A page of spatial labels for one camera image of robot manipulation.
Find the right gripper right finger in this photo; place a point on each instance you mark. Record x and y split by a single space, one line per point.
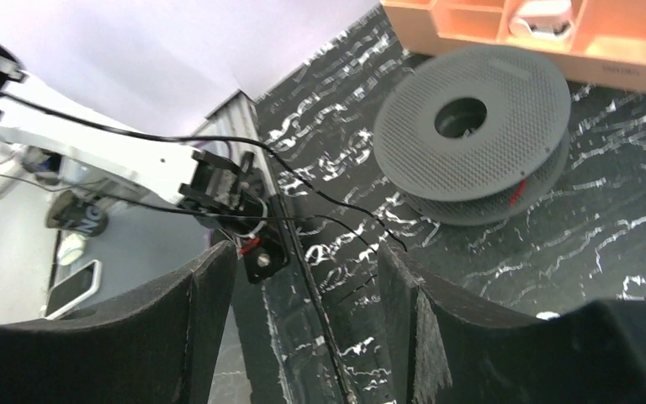
448 345

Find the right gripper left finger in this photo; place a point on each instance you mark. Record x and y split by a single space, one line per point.
157 343

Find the grey cable spool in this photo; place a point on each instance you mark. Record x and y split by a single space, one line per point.
475 136

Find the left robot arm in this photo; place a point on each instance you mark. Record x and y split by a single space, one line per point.
218 190

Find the smartphone white case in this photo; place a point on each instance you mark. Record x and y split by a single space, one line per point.
67 295

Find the orange desk organizer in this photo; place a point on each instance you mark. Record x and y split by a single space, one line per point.
598 42

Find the white tape dispenser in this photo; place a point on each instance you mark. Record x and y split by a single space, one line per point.
543 20

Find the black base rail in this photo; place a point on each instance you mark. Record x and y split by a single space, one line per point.
286 341

